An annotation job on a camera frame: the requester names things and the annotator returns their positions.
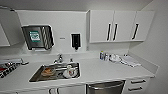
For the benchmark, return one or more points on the small blue bottle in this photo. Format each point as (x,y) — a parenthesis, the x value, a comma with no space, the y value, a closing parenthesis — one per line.
(101,55)

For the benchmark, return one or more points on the small chrome sink fitting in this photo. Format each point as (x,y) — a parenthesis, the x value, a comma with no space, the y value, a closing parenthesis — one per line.
(70,60)

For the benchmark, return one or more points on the small white bottle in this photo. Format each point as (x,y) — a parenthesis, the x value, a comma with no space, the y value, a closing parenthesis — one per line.
(106,57)

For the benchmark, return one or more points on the white cup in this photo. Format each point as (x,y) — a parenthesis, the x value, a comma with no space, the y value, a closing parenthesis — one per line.
(70,71)

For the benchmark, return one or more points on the orange bowl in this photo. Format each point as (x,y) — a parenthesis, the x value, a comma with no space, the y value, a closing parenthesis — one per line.
(48,71)

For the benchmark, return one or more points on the white dishes on counter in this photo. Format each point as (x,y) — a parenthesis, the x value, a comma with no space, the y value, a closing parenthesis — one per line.
(130,61)

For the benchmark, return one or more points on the steel paper towel dispenser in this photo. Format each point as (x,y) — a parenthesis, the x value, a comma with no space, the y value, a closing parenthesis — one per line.
(37,37)

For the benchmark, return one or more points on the white sink base cabinet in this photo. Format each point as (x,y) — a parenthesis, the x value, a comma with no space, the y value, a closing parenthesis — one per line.
(60,90)

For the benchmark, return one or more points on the steel kitchen sink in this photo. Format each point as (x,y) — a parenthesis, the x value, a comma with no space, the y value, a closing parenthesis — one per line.
(36,77)

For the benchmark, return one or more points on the black wall soap dispenser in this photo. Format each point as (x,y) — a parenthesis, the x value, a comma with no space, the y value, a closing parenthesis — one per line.
(75,40)

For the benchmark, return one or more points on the small wall label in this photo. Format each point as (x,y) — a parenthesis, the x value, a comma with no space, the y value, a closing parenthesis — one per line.
(62,38)

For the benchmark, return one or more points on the white three-door wall cabinet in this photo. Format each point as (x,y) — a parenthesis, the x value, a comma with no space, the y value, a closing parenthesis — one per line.
(121,26)

